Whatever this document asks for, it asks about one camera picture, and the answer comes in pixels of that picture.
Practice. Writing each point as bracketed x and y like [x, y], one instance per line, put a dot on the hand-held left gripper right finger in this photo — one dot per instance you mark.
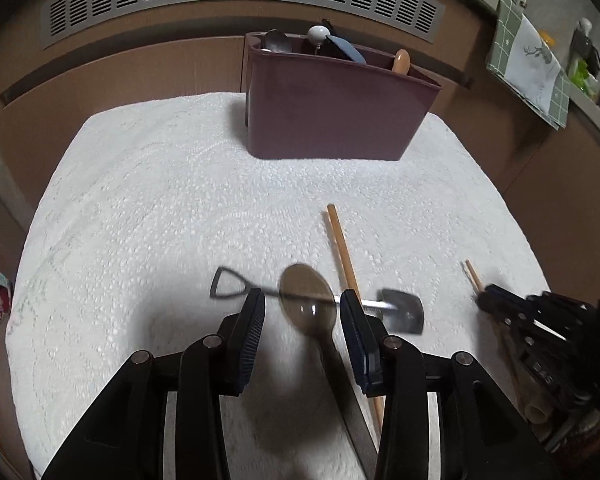
[357, 345]

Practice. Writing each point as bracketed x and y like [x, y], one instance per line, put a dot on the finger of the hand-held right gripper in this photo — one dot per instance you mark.
[510, 294]
[497, 312]

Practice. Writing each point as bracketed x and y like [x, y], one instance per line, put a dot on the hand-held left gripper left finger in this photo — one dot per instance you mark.
[247, 345]

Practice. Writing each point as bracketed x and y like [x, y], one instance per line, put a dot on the shovel-shaped metal spoon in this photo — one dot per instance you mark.
[405, 312]

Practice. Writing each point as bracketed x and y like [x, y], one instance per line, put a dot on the translucent brown long spoon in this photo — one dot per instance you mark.
[307, 305]

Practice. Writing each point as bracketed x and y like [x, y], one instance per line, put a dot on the maroon plastic utensil holder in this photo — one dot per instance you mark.
[330, 105]

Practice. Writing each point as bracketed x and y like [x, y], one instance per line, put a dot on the light wooden spoon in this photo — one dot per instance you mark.
[401, 61]

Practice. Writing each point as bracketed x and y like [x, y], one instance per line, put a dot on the blue plastic rice scoop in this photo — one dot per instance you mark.
[344, 50]

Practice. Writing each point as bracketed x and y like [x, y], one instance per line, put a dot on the metal stirrer with white ball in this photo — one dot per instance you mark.
[317, 35]

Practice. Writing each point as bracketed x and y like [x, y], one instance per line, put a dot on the person's right hand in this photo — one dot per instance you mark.
[540, 415]

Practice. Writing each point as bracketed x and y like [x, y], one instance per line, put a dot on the white textured towel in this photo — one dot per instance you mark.
[180, 220]

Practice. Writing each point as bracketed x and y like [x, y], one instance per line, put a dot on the green packet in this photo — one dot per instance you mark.
[582, 77]

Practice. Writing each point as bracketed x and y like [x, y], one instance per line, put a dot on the green checked dish towel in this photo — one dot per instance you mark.
[527, 65]

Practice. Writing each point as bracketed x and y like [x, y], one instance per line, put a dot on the black utensil rack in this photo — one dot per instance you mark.
[587, 52]

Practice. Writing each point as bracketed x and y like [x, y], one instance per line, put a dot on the jar with yellow lid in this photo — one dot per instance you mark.
[546, 37]

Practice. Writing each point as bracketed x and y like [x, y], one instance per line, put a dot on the white ladle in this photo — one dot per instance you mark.
[586, 25]

